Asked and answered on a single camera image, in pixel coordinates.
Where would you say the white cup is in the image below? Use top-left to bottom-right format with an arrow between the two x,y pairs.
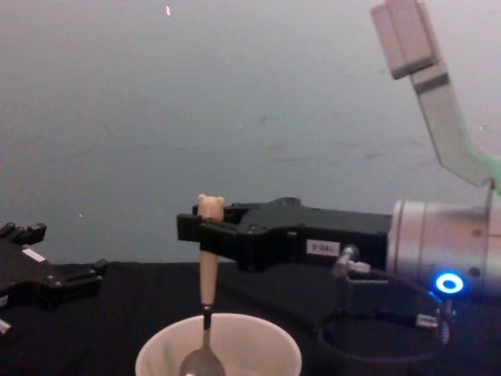
135,313 -> 303,376

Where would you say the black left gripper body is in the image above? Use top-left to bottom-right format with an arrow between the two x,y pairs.
0,237 -> 60,311

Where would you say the steel spoon with cream handle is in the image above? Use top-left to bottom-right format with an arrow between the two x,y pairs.
179,193 -> 226,376

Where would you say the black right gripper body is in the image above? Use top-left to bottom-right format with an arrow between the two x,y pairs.
236,197 -> 393,273

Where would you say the thin dark gripper cable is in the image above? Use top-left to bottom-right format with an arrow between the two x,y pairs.
315,243 -> 457,367

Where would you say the black table cloth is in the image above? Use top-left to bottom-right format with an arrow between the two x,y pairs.
0,259 -> 501,376

